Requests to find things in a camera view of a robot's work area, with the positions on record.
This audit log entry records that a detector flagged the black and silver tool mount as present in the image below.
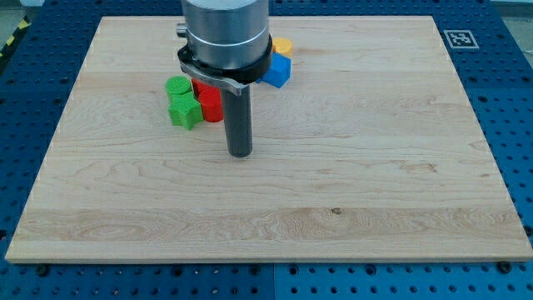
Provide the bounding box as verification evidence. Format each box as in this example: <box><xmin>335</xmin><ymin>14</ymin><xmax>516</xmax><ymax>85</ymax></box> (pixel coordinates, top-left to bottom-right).
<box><xmin>176</xmin><ymin>23</ymin><xmax>273</xmax><ymax>96</ymax></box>

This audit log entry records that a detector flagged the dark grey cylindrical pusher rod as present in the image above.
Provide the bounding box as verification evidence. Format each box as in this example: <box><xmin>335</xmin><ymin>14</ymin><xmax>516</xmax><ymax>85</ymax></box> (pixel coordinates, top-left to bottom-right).
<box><xmin>221</xmin><ymin>86</ymin><xmax>252</xmax><ymax>158</ymax></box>

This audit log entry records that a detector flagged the red star block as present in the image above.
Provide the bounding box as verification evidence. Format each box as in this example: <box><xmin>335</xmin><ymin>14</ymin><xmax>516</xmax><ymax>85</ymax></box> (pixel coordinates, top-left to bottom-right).
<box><xmin>191</xmin><ymin>78</ymin><xmax>217</xmax><ymax>98</ymax></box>

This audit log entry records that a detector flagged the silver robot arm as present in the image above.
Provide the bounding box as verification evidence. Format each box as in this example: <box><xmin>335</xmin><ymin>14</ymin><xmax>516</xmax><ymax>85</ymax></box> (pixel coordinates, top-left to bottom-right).
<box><xmin>176</xmin><ymin>0</ymin><xmax>273</xmax><ymax>158</ymax></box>

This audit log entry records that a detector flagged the blue cube block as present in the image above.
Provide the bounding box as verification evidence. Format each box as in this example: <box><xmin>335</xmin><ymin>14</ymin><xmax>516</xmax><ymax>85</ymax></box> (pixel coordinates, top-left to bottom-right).
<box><xmin>257</xmin><ymin>52</ymin><xmax>291</xmax><ymax>88</ymax></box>

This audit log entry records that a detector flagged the green star block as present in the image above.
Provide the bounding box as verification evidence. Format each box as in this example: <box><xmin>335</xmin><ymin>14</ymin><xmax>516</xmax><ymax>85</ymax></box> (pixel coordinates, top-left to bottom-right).
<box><xmin>167</xmin><ymin>92</ymin><xmax>203</xmax><ymax>130</ymax></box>

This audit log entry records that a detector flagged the red cylinder block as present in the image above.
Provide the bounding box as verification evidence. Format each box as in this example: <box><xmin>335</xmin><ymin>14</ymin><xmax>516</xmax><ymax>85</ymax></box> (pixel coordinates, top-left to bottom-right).
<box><xmin>198</xmin><ymin>88</ymin><xmax>223</xmax><ymax>123</ymax></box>

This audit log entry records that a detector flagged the yellow hexagon block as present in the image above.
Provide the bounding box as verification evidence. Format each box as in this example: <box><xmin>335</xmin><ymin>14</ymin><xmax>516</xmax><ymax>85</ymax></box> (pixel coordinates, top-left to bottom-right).
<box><xmin>272</xmin><ymin>37</ymin><xmax>293</xmax><ymax>58</ymax></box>

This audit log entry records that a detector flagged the green cylinder block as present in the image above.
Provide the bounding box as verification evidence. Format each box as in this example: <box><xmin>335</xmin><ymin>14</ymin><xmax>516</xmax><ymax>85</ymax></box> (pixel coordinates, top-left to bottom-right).
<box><xmin>165</xmin><ymin>76</ymin><xmax>192</xmax><ymax>101</ymax></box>

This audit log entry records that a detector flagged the wooden board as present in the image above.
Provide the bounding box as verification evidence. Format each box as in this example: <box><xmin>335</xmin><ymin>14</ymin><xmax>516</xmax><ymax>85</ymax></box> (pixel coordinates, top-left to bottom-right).
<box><xmin>6</xmin><ymin>16</ymin><xmax>532</xmax><ymax>264</ymax></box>

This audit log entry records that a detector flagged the white fiducial marker tag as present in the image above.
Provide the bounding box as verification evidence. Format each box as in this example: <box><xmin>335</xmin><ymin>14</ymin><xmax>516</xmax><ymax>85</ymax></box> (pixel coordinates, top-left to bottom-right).
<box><xmin>444</xmin><ymin>29</ymin><xmax>479</xmax><ymax>49</ymax></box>

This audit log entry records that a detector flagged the black yellow hazard tape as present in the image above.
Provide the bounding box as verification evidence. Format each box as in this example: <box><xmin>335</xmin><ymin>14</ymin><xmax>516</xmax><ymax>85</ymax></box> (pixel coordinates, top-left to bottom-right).
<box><xmin>1</xmin><ymin>14</ymin><xmax>32</xmax><ymax>63</ymax></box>

